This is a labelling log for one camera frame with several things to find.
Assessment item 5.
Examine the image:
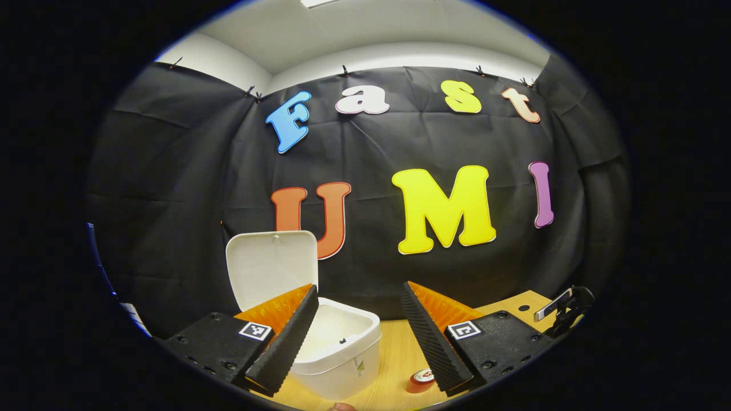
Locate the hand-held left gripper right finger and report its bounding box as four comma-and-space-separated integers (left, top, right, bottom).
400, 281, 557, 398

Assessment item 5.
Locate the black backdrop cloth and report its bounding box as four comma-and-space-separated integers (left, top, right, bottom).
86, 54, 632, 337

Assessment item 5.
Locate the white desktop garbage bin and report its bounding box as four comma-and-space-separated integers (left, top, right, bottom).
226, 230, 382, 401

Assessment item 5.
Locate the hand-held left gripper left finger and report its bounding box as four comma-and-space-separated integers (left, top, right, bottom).
163, 284, 319, 398

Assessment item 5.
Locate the red pop can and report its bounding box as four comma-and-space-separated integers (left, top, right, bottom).
405, 368, 436, 394

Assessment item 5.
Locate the wooden desktop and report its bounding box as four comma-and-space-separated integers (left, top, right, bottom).
251, 290, 583, 411

